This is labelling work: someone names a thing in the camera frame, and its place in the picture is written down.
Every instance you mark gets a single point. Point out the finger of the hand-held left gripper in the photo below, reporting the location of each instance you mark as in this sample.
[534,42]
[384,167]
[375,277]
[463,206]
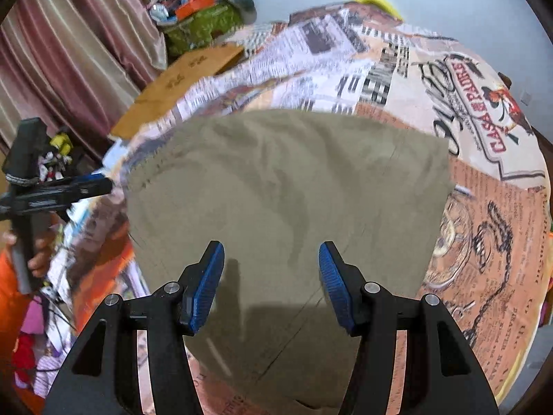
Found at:
[88,186]

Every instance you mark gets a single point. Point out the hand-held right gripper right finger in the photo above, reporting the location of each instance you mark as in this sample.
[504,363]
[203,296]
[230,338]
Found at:
[335,287]

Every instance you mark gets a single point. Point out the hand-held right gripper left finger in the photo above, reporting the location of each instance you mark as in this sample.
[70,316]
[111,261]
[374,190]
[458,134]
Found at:
[209,285]

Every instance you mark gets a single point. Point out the khaki pants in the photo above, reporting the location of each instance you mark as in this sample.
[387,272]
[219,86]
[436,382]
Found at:
[281,190]

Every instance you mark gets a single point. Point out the person's left hand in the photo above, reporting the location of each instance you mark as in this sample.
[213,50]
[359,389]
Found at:
[41,257]

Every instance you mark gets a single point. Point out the pink striped curtain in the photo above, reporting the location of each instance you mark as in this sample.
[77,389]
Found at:
[73,52]

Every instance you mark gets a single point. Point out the cardboard box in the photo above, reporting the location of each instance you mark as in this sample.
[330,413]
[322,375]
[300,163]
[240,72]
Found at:
[181,82]

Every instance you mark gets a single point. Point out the printed blanket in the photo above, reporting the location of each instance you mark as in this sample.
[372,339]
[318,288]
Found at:
[484,242]

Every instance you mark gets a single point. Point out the pink clothes pile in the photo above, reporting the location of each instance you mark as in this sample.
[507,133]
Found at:
[32,354]

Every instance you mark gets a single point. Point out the green patterned bag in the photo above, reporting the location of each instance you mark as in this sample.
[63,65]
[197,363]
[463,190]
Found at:
[203,26]

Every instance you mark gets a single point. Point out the orange box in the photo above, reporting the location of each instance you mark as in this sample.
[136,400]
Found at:
[196,2]

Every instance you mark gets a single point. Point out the yellow foam hoop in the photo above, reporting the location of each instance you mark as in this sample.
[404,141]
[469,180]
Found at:
[380,2]

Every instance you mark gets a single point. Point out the wooden bed frame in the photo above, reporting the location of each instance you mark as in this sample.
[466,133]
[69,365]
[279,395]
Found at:
[504,81]

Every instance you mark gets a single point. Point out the white wall socket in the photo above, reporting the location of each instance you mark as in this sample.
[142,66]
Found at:
[525,97]

